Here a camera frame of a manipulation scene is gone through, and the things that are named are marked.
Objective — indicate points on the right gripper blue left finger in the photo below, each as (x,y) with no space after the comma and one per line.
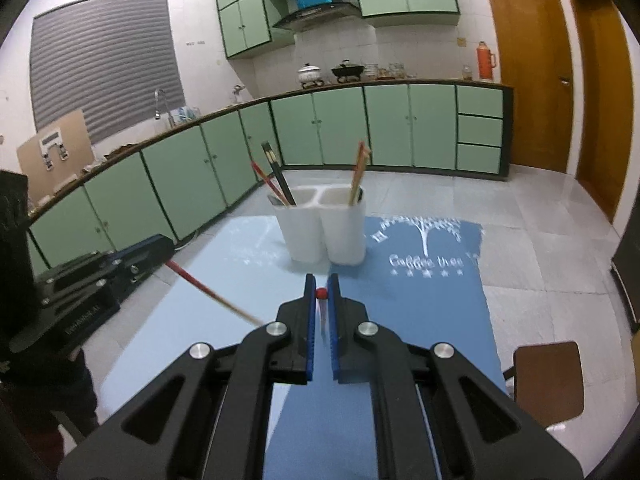
(310,324)

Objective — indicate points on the brown wooden chair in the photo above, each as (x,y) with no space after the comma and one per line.
(548,382)

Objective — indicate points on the range hood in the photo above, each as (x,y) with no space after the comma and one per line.
(301,15)

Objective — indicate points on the orange thermos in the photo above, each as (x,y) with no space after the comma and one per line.
(486,62)

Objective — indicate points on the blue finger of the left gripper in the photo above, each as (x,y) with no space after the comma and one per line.
(141,259)

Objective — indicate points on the green lower kitchen cabinets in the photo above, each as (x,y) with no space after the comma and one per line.
(178,183)

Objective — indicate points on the black glass cabinet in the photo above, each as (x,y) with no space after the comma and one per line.
(626,268)

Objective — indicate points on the dark blue table mat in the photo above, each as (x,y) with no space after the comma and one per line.
(423,284)

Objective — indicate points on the white cooking pot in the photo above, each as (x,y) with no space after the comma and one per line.
(310,76)

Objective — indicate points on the grey window blind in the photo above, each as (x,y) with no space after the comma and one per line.
(106,58)

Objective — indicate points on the black wok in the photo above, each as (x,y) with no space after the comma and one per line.
(347,71)

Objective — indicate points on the chrome sink faucet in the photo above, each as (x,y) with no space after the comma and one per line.
(162,108)

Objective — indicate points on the brown wooden door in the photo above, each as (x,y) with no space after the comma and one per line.
(535,60)
(608,102)

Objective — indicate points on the white two-compartment utensil holder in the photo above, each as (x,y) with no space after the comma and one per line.
(323,224)

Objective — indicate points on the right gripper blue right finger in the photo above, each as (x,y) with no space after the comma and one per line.
(334,309)

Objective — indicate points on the left hand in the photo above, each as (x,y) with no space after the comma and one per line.
(48,383)

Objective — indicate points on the cardboard box with clips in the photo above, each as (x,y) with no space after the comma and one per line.
(56,155)

